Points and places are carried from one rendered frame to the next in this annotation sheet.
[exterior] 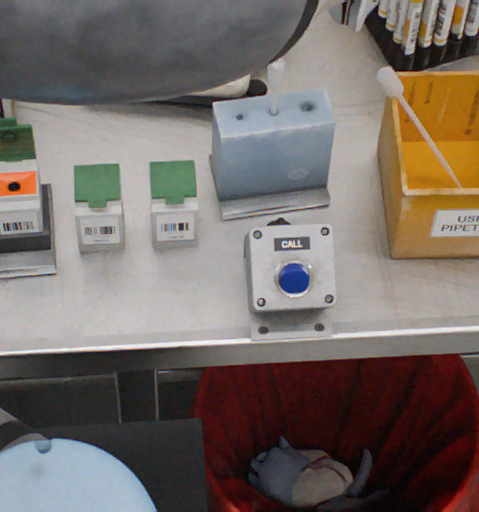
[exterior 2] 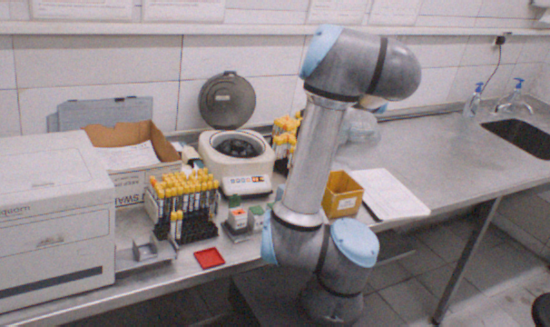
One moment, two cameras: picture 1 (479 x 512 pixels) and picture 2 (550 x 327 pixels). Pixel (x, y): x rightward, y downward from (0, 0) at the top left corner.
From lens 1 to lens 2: 0.81 m
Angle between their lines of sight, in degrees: 34
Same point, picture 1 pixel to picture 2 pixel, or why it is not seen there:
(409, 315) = not seen: hidden behind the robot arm
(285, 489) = not seen: outside the picture
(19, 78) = (402, 84)
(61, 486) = (351, 225)
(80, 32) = (412, 74)
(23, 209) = (243, 218)
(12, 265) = (240, 237)
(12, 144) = (235, 202)
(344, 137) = not seen: hidden behind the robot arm
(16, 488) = (343, 226)
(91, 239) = (257, 227)
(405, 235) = (332, 210)
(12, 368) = (250, 264)
